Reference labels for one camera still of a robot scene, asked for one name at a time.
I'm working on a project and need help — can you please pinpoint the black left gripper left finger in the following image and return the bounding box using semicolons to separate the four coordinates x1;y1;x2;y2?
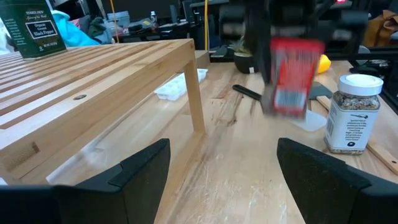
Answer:
0;138;171;224

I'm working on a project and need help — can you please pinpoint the succulent plant in black pot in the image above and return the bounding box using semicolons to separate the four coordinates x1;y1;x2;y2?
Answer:
228;36;259;75

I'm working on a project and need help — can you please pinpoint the wooden slatted shelf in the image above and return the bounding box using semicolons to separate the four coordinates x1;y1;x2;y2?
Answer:
0;39;210;187

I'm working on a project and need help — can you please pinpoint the dark green black pepper tin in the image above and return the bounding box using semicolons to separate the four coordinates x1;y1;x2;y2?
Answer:
0;0;67;60

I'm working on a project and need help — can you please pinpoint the brown cardboard box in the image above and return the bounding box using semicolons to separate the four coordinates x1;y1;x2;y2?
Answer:
194;49;211;69

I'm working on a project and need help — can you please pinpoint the brown jacket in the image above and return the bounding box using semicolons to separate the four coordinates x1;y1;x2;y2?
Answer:
362;9;398;48

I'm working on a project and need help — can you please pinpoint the white ice cube tray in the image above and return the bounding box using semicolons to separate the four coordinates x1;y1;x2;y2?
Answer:
154;68;208;101

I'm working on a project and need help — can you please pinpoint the white spatula black handle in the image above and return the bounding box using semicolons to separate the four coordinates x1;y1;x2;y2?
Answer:
232;84;328;132

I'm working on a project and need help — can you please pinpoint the yellow cable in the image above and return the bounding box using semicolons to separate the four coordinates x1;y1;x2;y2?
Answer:
203;0;209;51

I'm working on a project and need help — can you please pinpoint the yellow lemon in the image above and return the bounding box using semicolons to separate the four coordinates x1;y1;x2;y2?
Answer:
317;54;331;75

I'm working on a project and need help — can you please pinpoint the bagel seasoning jar white lid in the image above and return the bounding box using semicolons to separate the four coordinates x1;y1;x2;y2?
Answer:
323;73;384;156

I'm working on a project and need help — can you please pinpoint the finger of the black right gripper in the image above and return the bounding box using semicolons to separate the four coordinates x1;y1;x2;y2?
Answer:
253;30;274;86

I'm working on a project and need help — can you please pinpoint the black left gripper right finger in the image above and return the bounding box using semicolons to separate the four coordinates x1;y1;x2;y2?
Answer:
276;138;398;224

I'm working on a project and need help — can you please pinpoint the red block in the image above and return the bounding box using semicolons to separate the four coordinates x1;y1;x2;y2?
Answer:
261;37;326;119

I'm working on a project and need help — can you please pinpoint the pile of clothes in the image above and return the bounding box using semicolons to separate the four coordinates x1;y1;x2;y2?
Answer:
51;9;113;47

